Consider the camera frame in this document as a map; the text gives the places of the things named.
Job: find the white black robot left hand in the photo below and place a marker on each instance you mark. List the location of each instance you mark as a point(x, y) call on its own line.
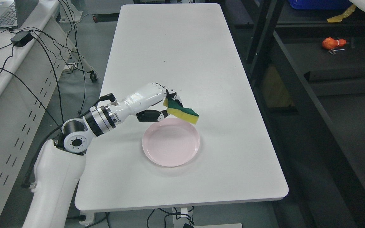
point(138, 103)

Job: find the green yellow sponge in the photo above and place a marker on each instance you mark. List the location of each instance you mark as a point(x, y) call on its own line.
point(176, 109)

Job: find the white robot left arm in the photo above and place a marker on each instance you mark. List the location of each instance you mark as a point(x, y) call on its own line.
point(56, 168)

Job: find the dark metal shelf rack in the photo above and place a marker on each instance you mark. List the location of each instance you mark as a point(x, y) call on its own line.
point(313, 103)

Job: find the orange toy on shelf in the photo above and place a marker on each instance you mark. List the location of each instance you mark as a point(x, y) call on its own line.
point(331, 43)

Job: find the pink round plate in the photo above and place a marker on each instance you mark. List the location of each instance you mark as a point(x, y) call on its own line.
point(171, 143)

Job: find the white side desk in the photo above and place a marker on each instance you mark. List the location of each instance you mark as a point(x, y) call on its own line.
point(28, 77)

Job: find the black power adapter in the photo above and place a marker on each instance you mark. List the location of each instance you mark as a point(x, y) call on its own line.
point(21, 38)

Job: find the grey laptop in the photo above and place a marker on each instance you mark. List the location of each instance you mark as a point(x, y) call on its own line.
point(13, 13)

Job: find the blue plastic bin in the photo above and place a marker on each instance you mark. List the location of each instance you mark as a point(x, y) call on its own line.
point(319, 4)

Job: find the yellow tape strip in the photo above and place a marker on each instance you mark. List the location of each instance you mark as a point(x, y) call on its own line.
point(342, 16)

